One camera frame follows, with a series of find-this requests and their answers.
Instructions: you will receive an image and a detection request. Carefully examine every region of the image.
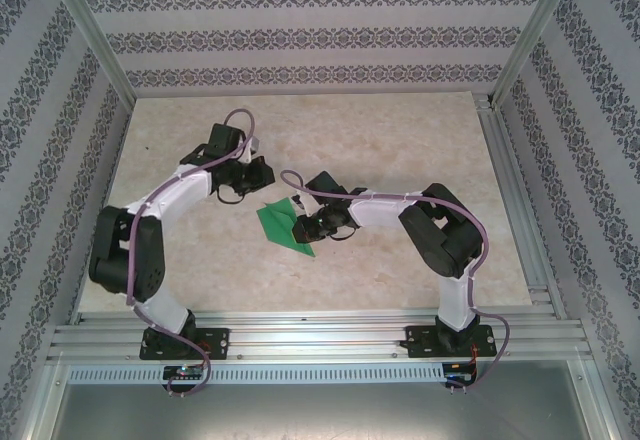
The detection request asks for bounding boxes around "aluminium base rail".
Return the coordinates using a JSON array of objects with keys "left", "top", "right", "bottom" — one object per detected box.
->
[{"left": 47, "top": 309, "right": 590, "bottom": 362}]

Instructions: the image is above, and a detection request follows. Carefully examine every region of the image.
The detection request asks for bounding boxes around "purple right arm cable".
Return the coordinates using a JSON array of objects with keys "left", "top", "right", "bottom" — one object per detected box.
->
[{"left": 279, "top": 169, "right": 511, "bottom": 392}]

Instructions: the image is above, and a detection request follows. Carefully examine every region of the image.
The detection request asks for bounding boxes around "aluminium side rail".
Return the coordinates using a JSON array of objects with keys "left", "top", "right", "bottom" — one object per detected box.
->
[{"left": 474, "top": 90, "right": 571, "bottom": 321}]

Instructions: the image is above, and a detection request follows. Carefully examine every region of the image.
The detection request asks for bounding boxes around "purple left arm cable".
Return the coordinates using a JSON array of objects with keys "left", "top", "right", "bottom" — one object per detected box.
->
[{"left": 125, "top": 108, "right": 260, "bottom": 397}]

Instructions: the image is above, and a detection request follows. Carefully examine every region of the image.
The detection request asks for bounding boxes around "aluminium frame post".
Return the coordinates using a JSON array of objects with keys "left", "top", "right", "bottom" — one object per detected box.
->
[
  {"left": 43, "top": 0, "right": 139, "bottom": 105},
  {"left": 490, "top": 0, "right": 586, "bottom": 109}
]

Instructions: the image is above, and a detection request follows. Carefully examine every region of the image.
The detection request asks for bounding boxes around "grey metal panel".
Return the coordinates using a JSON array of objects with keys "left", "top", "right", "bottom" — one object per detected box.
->
[{"left": 47, "top": 383, "right": 615, "bottom": 440}]

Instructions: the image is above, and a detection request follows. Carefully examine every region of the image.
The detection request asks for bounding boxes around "slotted grey cable duct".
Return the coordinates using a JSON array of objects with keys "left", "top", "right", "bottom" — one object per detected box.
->
[{"left": 66, "top": 362, "right": 448, "bottom": 386}]

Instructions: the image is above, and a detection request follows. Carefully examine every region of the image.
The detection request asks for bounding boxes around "right circuit board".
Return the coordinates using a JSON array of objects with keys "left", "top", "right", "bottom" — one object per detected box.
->
[{"left": 444, "top": 363, "right": 477, "bottom": 381}]

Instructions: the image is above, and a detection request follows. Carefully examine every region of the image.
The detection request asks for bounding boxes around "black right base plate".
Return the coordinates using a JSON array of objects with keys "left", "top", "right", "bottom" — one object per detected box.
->
[{"left": 404, "top": 324, "right": 500, "bottom": 360}]

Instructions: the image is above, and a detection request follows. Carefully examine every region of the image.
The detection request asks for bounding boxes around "circuit board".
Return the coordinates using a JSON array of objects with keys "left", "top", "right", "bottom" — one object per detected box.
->
[
  {"left": 444, "top": 363, "right": 477, "bottom": 381},
  {"left": 162, "top": 364, "right": 205, "bottom": 381}
]

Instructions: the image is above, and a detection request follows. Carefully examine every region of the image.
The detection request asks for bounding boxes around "green paper sheet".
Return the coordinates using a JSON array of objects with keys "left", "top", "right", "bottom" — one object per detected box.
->
[{"left": 255, "top": 196, "right": 318, "bottom": 258}]

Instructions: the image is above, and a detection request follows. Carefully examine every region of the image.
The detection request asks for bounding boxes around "left circuit board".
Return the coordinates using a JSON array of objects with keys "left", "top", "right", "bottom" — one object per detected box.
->
[{"left": 162, "top": 364, "right": 205, "bottom": 381}]

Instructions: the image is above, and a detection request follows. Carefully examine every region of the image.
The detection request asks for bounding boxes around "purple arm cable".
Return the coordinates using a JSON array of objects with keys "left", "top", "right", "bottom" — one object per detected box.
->
[
  {"left": 279, "top": 169, "right": 511, "bottom": 392},
  {"left": 125, "top": 108, "right": 260, "bottom": 397}
]

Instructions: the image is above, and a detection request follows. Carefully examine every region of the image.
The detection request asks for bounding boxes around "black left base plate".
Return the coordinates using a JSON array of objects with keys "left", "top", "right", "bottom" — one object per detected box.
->
[{"left": 139, "top": 327, "right": 232, "bottom": 361}]

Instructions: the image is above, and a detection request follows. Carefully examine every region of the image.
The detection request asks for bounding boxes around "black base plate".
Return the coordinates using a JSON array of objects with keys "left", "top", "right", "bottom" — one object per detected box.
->
[
  {"left": 139, "top": 327, "right": 232, "bottom": 361},
  {"left": 404, "top": 324, "right": 500, "bottom": 360}
]

